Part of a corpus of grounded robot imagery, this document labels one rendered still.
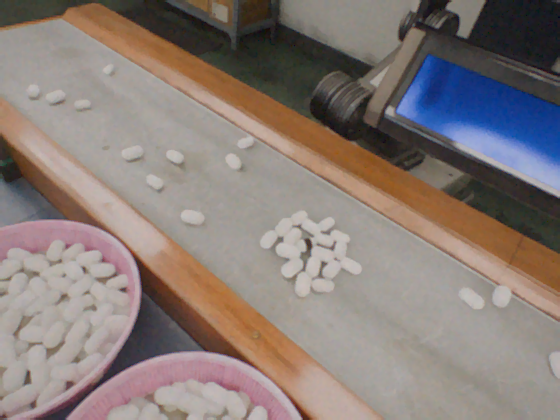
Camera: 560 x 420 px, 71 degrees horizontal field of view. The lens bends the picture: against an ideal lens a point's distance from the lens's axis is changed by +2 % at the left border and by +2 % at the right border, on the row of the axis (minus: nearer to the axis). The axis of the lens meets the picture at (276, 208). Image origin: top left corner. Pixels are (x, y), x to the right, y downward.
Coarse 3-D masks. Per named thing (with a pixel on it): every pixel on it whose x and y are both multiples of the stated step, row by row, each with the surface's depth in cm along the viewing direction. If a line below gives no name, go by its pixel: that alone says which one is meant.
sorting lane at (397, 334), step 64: (0, 64) 87; (64, 64) 90; (128, 64) 94; (64, 128) 74; (128, 128) 76; (192, 128) 79; (128, 192) 64; (192, 192) 66; (256, 192) 68; (320, 192) 70; (256, 256) 58; (384, 256) 61; (448, 256) 63; (320, 320) 52; (384, 320) 53; (448, 320) 54; (512, 320) 56; (384, 384) 47; (448, 384) 48; (512, 384) 49
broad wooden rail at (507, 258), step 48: (144, 48) 96; (192, 96) 87; (240, 96) 85; (288, 144) 76; (336, 144) 77; (384, 192) 68; (432, 192) 70; (432, 240) 64; (480, 240) 63; (528, 240) 64; (528, 288) 58
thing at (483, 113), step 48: (432, 48) 28; (480, 48) 27; (384, 96) 30; (432, 96) 28; (480, 96) 27; (528, 96) 25; (432, 144) 28; (480, 144) 27; (528, 144) 26; (528, 192) 26
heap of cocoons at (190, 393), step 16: (176, 384) 45; (192, 384) 45; (208, 384) 44; (144, 400) 44; (160, 400) 43; (176, 400) 43; (192, 400) 43; (208, 400) 44; (224, 400) 43; (240, 400) 44; (112, 416) 41; (128, 416) 41; (144, 416) 41; (160, 416) 43; (176, 416) 43; (192, 416) 42; (208, 416) 44; (224, 416) 44; (240, 416) 43; (256, 416) 42
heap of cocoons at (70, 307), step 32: (32, 256) 53; (64, 256) 54; (96, 256) 55; (0, 288) 51; (32, 288) 50; (64, 288) 51; (96, 288) 51; (0, 320) 48; (32, 320) 48; (64, 320) 48; (96, 320) 48; (128, 320) 49; (0, 352) 44; (32, 352) 45; (64, 352) 45; (96, 352) 46; (0, 384) 43; (32, 384) 42; (64, 384) 43; (0, 416) 41
